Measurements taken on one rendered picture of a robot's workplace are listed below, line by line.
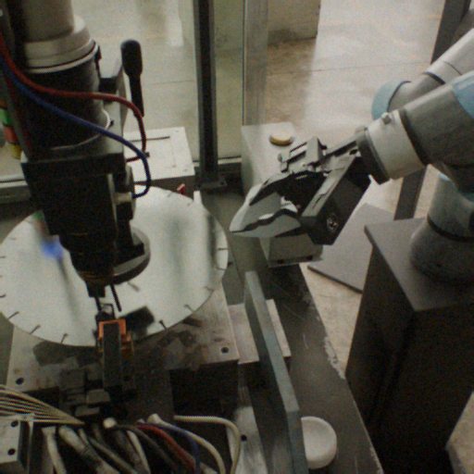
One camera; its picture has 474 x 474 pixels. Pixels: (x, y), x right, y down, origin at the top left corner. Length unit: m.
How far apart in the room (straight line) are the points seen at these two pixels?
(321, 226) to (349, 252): 1.60
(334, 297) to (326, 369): 1.16
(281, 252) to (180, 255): 0.30
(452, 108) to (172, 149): 0.61
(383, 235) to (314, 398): 0.42
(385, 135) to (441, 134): 0.06
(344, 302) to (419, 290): 1.00
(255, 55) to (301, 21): 3.00
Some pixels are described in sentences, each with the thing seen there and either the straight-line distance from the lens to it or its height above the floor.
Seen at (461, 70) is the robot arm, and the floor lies 1.16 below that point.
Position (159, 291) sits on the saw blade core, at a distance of 0.73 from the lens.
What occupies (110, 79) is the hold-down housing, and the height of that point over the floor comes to 1.25.
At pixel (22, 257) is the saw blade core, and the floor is 0.95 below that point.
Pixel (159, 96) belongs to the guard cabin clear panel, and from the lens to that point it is 1.18.
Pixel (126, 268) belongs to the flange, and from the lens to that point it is 0.76.
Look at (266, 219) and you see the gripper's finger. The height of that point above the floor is 1.02.
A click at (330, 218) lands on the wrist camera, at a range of 0.62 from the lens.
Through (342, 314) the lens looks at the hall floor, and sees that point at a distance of 2.00.
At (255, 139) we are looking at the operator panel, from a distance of 1.14.
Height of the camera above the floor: 1.47
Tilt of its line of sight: 42 degrees down
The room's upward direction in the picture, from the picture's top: straight up
